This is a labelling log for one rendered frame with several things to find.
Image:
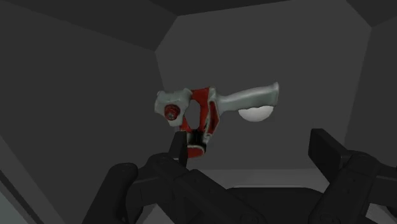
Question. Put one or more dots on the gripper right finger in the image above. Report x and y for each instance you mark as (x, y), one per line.
(347, 173)

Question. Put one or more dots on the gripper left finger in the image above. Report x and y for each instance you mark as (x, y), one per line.
(173, 183)

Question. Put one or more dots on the red and grey tape dispenser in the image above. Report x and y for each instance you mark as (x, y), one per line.
(203, 108)

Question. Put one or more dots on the white ball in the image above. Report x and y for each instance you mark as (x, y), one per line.
(256, 113)

